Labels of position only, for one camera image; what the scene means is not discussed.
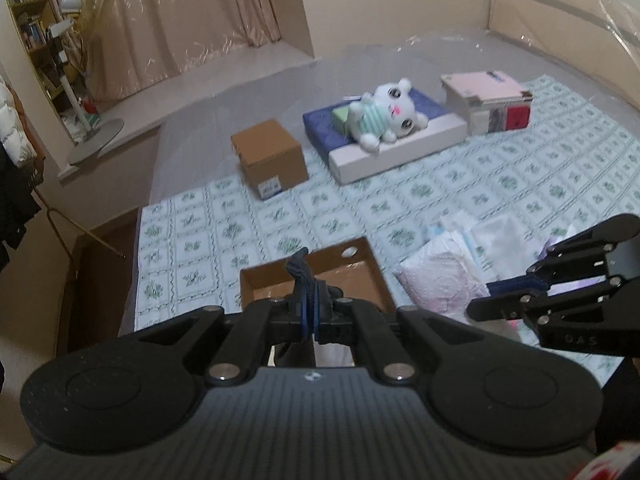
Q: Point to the orange garment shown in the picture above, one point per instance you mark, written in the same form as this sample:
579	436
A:
30	140

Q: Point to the plastic wrapped beige headboard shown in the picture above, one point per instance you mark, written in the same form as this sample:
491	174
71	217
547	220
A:
550	15

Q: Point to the white floor fan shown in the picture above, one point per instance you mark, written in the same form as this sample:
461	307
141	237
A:
95	142

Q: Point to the gold clothes rack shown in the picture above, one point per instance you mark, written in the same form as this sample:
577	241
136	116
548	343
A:
75	222

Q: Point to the black hair band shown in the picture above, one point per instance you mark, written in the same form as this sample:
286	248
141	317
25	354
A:
300	270

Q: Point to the white plush toy striped shirt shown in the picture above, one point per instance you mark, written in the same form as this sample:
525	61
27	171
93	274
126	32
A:
395	110

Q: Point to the black puffer jacket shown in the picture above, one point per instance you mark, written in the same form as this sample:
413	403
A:
15	210

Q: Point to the blue face mask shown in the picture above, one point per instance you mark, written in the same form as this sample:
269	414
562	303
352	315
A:
467	247

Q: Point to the flat blue white box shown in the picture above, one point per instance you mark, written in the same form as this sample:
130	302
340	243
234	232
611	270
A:
400	160

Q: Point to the white puffer jacket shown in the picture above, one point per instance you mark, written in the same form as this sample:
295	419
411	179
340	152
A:
10	125

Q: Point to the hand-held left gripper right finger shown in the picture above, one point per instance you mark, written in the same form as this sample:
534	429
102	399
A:
327	322

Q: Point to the plastic covered bed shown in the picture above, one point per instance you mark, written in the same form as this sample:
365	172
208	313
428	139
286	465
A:
240	100

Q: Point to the clear plastic bag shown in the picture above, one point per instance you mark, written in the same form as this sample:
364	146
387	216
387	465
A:
500	235

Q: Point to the red patterned clothing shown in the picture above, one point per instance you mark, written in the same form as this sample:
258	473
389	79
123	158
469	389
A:
615	465

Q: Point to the wooden bookshelf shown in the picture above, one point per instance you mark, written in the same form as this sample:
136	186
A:
30	25

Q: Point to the thick book red spine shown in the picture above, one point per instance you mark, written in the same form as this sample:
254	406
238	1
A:
517	117

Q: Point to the beige curtain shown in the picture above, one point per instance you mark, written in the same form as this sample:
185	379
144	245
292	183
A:
175	20

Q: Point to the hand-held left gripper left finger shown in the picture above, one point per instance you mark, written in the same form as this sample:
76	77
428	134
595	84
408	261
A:
303	310

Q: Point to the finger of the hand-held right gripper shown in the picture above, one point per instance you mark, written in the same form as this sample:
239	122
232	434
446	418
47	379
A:
510	285
495	307

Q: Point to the white printed cloth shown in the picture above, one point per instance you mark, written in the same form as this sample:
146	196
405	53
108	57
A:
440	280

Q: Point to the purple tissue pack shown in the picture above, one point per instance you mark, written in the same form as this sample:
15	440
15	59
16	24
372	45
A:
557	246

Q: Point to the small closed cardboard box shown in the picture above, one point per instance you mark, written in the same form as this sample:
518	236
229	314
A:
270	155

